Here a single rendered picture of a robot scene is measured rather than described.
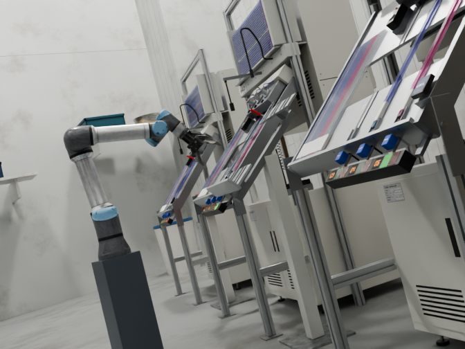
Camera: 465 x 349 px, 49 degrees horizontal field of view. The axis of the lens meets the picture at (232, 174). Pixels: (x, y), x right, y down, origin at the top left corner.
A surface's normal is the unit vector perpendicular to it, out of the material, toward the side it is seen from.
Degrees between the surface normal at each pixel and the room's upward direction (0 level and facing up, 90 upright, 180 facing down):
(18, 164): 90
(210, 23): 90
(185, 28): 90
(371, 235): 90
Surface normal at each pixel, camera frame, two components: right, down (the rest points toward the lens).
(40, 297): 0.51, -0.18
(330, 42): 0.29, -0.13
